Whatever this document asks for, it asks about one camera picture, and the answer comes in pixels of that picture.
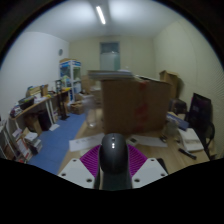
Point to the frosted glass door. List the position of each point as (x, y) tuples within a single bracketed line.
[(110, 56)]

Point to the black computer mouse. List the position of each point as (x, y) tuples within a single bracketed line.
[(114, 156)]

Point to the cluttered wooden wall desk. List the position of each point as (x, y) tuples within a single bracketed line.
[(36, 103)]

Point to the small brown cardboard box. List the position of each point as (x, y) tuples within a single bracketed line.
[(170, 81)]

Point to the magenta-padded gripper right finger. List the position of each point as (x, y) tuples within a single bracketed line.
[(148, 171)]

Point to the open cardboard floor box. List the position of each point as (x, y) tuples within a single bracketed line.
[(77, 108)]

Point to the white notebook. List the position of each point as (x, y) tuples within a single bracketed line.
[(190, 140)]

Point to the round wall clock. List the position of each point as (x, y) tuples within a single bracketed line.
[(60, 52)]

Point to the long ceiling light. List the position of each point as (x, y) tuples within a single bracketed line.
[(101, 15)]

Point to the blue white glass cabinet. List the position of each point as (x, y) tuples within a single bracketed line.
[(70, 78)]

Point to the black computer monitor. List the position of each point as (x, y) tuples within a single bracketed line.
[(200, 111)]

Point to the black pen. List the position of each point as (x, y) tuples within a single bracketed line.
[(187, 153)]

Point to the large brown cardboard box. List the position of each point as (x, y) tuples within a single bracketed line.
[(133, 106)]

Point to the plain white paper sheet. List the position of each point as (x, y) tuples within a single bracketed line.
[(150, 140)]

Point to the black metal stand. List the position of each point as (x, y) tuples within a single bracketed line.
[(62, 100)]

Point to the white printed paper sheet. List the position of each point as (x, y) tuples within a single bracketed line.
[(85, 142)]

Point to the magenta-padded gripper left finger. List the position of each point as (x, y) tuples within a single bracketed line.
[(78, 173)]

